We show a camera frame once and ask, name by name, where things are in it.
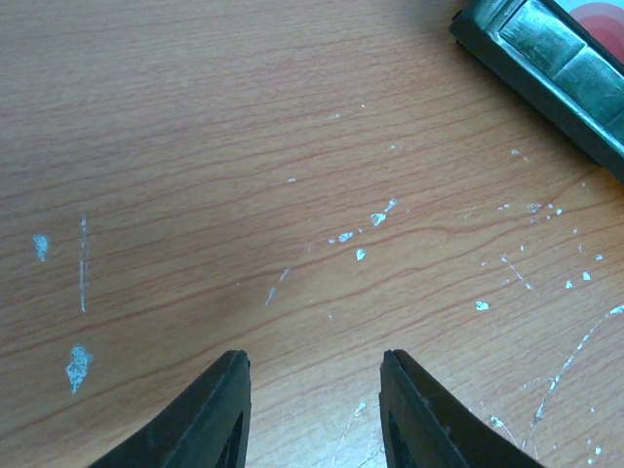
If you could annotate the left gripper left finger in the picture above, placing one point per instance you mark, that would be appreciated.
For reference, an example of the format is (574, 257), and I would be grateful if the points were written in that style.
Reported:
(206, 425)

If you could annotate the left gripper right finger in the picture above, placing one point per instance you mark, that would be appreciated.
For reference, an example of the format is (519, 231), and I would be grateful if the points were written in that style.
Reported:
(424, 425)

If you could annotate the white card stack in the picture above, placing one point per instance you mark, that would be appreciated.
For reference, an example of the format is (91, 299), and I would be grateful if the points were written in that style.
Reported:
(603, 19)

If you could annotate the black bin left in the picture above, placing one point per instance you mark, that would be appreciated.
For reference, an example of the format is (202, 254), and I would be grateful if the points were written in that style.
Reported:
(541, 52)

